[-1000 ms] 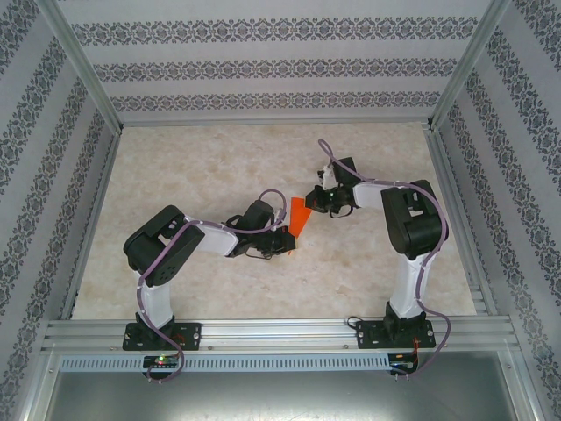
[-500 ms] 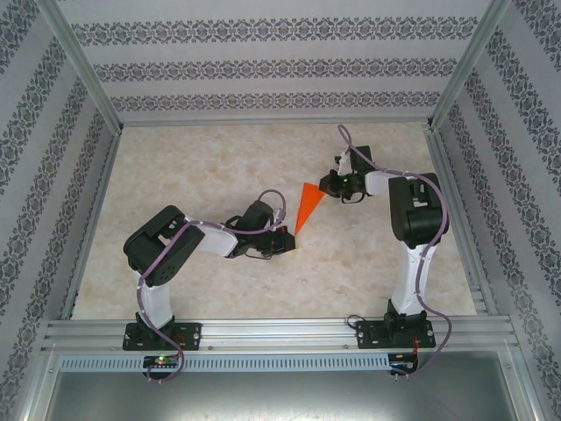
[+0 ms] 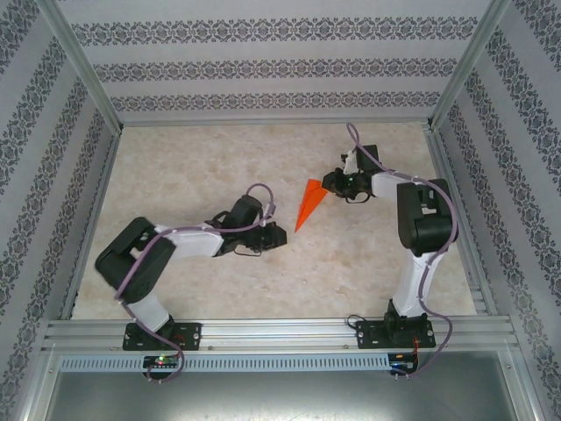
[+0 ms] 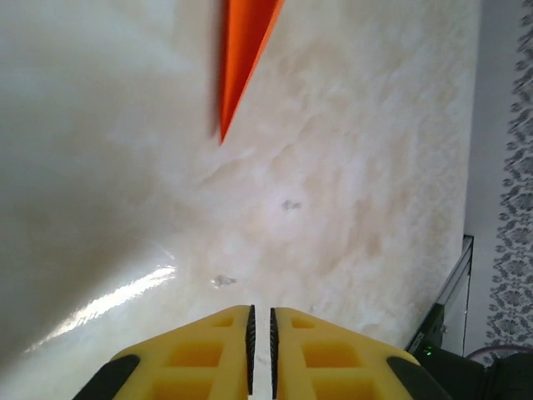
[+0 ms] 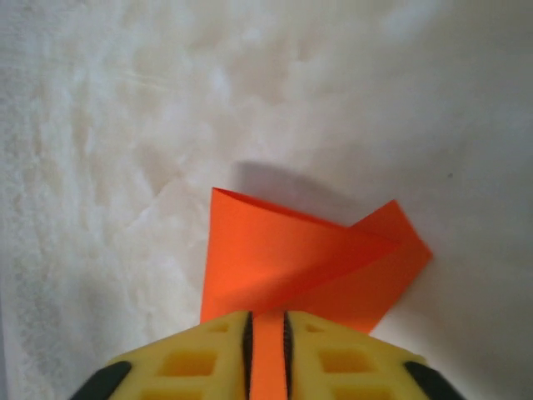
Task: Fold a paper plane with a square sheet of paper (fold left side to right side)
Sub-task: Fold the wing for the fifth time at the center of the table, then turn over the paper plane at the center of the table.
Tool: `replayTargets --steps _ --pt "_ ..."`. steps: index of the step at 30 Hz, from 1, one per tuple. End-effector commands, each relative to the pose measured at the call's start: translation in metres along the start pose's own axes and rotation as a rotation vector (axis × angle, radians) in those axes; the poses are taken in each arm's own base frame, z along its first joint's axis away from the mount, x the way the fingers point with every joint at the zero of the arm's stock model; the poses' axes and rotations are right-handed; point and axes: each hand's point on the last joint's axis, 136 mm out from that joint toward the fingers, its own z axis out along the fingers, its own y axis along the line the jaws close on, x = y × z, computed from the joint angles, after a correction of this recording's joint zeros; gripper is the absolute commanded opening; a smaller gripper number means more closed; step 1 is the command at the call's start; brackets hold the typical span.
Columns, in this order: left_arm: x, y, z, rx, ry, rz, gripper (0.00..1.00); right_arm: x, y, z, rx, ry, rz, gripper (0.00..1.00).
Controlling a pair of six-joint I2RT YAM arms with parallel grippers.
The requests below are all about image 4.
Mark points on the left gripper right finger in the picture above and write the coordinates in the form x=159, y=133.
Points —
x=350, y=366

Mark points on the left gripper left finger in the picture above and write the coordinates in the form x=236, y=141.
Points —
x=179, y=366

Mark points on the orange square cloth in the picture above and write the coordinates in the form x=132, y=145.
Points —
x=245, y=54

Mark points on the aluminium side rail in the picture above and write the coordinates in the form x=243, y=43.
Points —
x=456, y=283

